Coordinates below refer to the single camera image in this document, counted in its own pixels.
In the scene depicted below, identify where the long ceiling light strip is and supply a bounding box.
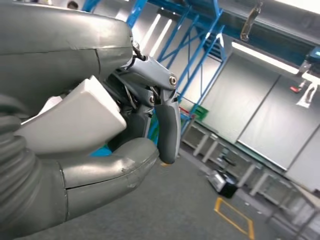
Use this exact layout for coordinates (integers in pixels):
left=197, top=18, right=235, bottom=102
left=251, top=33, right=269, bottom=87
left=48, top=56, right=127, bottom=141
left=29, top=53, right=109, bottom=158
left=231, top=40, right=300, bottom=76

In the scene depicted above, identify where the black floor box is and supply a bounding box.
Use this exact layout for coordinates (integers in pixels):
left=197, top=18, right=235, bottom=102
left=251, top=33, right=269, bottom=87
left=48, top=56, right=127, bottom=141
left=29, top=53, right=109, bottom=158
left=207, top=168, right=238, bottom=200

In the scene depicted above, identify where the green wall sign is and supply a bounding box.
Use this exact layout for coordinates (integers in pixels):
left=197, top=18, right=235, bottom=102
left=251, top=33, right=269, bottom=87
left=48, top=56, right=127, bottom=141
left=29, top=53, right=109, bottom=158
left=192, top=103, right=210, bottom=122

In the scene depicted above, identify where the hanging metal bracket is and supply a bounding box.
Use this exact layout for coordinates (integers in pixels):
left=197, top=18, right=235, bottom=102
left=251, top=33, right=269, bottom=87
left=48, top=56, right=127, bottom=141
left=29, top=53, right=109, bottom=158
left=239, top=2, right=263, bottom=43

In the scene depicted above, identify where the blue overhead crane beam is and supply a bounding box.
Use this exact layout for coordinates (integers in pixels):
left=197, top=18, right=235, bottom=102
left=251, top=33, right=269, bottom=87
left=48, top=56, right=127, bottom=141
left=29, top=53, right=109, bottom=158
left=147, top=0, right=309, bottom=65

